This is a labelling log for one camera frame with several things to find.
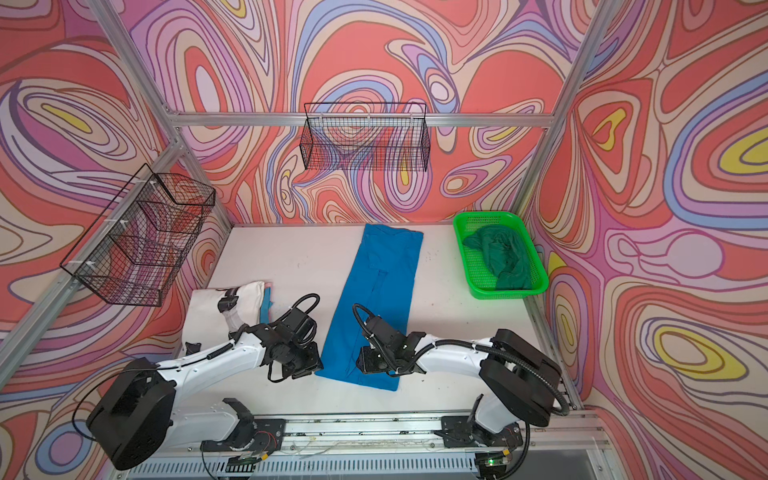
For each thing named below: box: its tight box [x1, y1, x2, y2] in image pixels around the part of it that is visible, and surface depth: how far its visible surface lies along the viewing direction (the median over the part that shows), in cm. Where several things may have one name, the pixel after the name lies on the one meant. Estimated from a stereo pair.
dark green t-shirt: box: [462, 224, 533, 290], surface depth 105 cm
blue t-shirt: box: [315, 224, 424, 391], surface depth 102 cm
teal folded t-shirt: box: [260, 287, 274, 324], surface depth 96 cm
